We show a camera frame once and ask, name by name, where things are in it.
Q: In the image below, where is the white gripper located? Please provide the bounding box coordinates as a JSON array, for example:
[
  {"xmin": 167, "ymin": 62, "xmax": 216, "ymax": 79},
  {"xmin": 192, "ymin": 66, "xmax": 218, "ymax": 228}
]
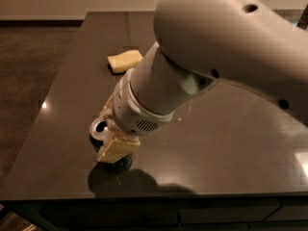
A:
[{"xmin": 97, "ymin": 69, "xmax": 173, "ymax": 164}]

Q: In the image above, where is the green soda can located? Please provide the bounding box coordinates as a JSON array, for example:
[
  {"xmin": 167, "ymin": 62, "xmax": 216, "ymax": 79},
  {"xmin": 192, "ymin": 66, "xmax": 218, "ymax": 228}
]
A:
[{"xmin": 90, "ymin": 116, "xmax": 134, "ymax": 171}]

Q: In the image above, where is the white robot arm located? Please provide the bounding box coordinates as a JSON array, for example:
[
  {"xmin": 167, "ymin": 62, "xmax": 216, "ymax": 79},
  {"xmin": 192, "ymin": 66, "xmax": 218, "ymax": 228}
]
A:
[{"xmin": 90, "ymin": 0, "xmax": 308, "ymax": 164}]

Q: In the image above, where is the yellow sponge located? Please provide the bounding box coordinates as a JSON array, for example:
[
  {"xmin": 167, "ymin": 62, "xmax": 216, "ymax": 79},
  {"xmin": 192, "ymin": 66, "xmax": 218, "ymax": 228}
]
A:
[{"xmin": 107, "ymin": 50, "xmax": 142, "ymax": 74}]

